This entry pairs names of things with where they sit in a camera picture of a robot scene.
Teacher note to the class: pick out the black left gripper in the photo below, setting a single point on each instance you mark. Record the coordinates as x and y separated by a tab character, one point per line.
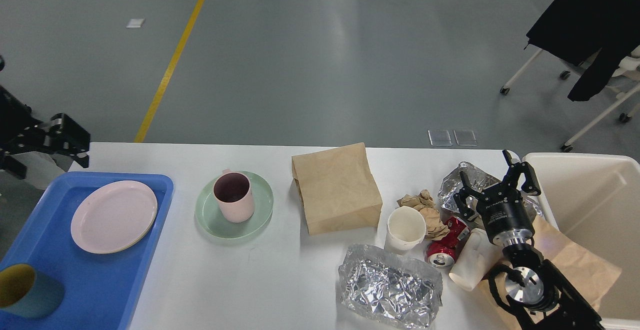
21	133

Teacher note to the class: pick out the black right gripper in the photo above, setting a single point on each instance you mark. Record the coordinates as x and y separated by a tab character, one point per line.
504	217

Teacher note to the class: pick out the teal mug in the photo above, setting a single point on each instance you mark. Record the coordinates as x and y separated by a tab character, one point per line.
28	292

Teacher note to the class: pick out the green plate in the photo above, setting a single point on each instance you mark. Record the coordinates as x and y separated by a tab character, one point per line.
211	222

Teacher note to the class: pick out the pink mug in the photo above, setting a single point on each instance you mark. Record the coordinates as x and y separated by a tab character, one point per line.
234	194

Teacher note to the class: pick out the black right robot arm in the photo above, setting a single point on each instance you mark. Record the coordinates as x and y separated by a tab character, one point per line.
530	288

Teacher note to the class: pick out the crumpled foil back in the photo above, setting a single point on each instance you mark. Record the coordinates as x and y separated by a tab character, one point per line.
479	180

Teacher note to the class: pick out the white furniture at left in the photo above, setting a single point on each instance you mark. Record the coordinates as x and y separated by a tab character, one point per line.
41	169

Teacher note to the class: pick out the white paper cup lying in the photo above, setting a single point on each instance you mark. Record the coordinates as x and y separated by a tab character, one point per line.
477	257

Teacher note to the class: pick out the crumpled brown paper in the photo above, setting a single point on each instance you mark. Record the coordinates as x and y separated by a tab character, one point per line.
424	203

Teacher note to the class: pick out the crushed red soda can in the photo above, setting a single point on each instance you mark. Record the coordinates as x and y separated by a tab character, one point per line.
442	253

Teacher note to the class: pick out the pink plate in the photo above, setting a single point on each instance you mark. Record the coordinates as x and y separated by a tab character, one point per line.
114	217

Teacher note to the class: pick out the white paper cup upright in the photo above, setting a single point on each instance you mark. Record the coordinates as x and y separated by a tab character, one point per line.
406	229

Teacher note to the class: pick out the white plastic bin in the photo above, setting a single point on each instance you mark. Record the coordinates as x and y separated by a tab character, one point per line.
593	200

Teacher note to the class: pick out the flat brown paper bag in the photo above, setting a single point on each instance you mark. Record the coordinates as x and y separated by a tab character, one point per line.
591	275

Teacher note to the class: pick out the crumpled foil tray front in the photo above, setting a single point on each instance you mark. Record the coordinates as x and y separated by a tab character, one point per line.
393	289

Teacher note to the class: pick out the blue plastic tray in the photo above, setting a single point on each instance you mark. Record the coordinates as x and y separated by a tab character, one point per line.
101	290

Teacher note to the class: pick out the black jacket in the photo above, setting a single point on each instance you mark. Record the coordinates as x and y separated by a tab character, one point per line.
574	30

